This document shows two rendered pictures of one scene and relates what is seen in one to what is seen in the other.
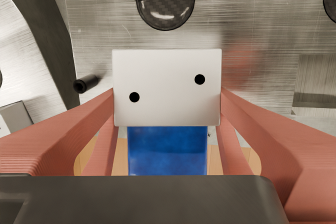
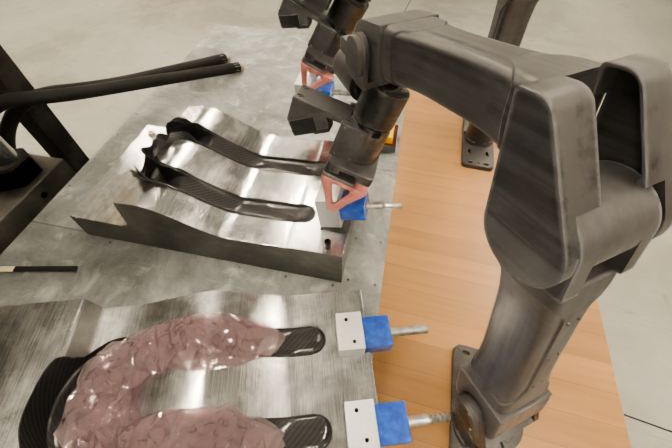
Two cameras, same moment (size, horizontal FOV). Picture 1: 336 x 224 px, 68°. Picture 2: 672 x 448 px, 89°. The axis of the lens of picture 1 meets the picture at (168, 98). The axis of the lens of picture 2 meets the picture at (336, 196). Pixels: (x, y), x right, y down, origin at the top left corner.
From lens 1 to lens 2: 0.49 m
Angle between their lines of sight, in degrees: 56
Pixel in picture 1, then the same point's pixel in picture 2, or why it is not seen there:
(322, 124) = (377, 196)
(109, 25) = (306, 233)
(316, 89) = not seen: hidden behind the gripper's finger
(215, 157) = (396, 242)
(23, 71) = (317, 310)
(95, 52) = (315, 242)
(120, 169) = (407, 304)
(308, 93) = not seen: hidden behind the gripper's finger
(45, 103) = (339, 303)
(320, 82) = not seen: hidden behind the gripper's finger
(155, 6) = (305, 218)
